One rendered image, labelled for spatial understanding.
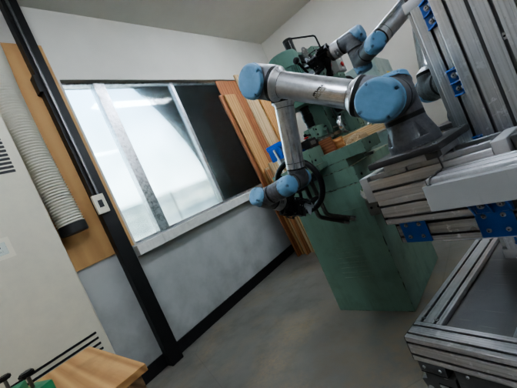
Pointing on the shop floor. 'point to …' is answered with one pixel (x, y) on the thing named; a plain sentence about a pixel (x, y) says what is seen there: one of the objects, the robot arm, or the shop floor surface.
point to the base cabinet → (368, 256)
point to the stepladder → (276, 152)
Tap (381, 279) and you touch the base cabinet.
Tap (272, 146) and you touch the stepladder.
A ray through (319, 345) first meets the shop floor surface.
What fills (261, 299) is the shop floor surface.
